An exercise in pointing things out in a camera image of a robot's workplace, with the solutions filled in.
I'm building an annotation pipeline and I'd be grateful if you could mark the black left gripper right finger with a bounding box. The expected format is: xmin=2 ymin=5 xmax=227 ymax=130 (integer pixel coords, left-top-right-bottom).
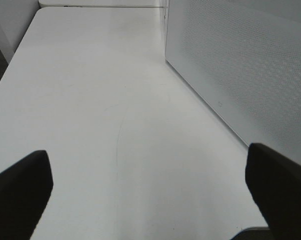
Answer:
xmin=245 ymin=143 xmax=301 ymax=240

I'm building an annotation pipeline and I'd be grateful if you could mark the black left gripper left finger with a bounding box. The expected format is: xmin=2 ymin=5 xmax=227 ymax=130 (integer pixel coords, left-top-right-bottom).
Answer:
xmin=0 ymin=150 xmax=54 ymax=240

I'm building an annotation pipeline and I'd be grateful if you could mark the white microwave door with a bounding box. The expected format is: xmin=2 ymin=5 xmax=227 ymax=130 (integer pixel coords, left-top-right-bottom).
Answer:
xmin=165 ymin=0 xmax=301 ymax=165

